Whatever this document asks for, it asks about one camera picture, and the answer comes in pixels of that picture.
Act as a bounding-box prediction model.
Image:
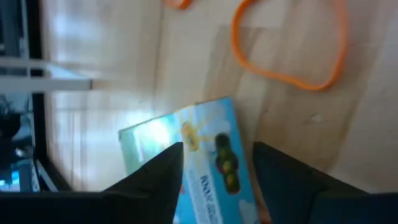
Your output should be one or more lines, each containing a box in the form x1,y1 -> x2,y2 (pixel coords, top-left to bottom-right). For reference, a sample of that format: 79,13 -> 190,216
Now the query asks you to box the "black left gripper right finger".
253,142 -> 398,224

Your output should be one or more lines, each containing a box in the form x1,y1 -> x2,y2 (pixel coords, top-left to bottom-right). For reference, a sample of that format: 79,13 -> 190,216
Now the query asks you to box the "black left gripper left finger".
0,142 -> 184,224

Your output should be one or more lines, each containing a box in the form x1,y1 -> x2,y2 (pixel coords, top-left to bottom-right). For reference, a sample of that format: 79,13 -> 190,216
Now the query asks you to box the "Crayola crayon box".
118,96 -> 262,224

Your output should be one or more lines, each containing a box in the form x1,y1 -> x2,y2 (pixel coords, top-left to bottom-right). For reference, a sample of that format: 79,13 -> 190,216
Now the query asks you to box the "orange rubber band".
164,0 -> 194,10
230,0 -> 348,91

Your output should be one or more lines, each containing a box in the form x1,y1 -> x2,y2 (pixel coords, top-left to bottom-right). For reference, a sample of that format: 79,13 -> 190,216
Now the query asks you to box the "white perforated metal shelf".
0,57 -> 93,91

